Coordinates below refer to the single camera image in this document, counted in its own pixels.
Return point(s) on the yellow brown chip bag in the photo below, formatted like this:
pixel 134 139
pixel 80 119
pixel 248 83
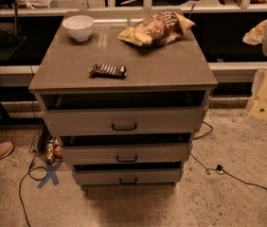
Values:
pixel 160 29

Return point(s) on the white bowl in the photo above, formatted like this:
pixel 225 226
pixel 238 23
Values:
pixel 79 27

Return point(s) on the grey drawer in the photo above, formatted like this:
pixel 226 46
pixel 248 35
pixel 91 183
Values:
pixel 117 121
pixel 114 177
pixel 126 154

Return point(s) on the grey bottom drawer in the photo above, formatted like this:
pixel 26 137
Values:
pixel 114 177

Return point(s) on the wire basket with items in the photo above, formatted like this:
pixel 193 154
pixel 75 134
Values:
pixel 45 145

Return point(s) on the blue tape cross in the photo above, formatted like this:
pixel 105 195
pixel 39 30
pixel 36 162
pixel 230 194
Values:
pixel 51 174

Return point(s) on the grey top drawer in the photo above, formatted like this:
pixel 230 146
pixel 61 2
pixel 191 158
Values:
pixel 117 121

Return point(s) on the dark striped candy bar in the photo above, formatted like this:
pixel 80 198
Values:
pixel 108 71

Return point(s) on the grey drawer cabinet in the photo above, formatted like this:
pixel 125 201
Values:
pixel 171 76

